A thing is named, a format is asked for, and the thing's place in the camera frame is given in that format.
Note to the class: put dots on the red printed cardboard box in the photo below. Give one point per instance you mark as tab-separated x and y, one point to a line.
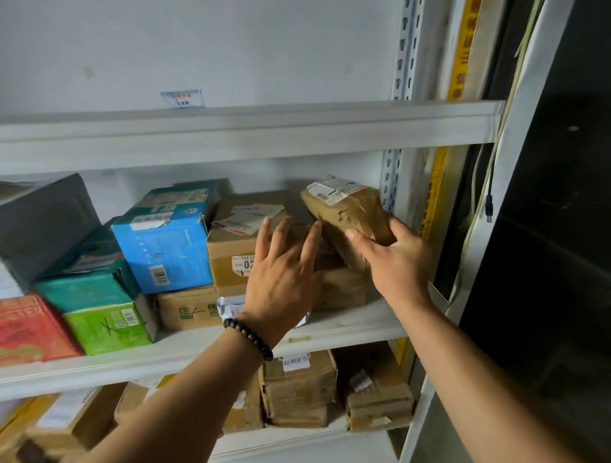
33	329

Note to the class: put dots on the white metal shelf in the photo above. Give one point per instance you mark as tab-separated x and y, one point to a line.
238	133

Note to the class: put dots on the row of parcels shelf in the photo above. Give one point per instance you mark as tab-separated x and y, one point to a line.
296	381

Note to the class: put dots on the plain yellow tape line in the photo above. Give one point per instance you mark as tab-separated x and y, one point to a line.
400	350

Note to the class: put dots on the teal box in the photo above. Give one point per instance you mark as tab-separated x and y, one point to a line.
81	291

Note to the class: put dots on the taped brown parcel long label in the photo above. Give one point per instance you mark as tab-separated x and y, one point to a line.
353	210

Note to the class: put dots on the person's right hand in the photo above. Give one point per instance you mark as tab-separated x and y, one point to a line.
405	272

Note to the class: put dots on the brown box labelled 0227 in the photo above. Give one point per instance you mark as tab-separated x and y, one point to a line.
229	253

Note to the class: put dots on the person's left hand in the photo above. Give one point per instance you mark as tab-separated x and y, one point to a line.
281	291

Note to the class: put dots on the person's left forearm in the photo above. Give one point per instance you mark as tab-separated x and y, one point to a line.
191	405

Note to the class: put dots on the white poly mailer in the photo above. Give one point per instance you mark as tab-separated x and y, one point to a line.
229	307

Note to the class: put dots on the dark glass door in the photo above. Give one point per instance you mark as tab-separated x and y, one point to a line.
549	286

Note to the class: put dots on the blue cardboard box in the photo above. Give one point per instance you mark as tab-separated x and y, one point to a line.
162	253

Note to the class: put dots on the grey white box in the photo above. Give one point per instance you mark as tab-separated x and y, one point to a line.
47	229

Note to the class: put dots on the person's right forearm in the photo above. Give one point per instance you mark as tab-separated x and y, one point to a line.
477	381

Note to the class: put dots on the yellow printed tape strip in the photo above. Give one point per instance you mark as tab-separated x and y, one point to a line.
460	62

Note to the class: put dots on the small brown box green print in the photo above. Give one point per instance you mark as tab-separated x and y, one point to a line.
188	310

